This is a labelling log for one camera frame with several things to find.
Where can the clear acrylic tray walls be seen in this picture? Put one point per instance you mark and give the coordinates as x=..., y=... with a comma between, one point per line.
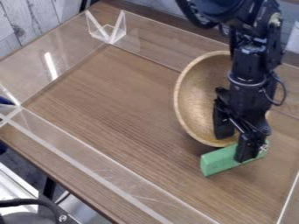
x=93, y=122

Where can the brown wooden bowl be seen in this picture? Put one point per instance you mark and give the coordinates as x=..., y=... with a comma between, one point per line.
x=194, y=96

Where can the blue object at left edge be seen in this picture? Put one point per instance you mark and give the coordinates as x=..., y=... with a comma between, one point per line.
x=5, y=101

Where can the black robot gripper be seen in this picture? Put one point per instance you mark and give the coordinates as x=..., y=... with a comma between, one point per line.
x=240, y=108

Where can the black metal bracket with screw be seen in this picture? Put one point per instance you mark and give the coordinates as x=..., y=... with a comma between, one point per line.
x=59, y=216

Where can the green rectangular block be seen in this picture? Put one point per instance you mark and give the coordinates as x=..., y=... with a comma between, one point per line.
x=219, y=160

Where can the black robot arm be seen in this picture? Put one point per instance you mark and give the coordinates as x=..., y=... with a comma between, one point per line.
x=254, y=22

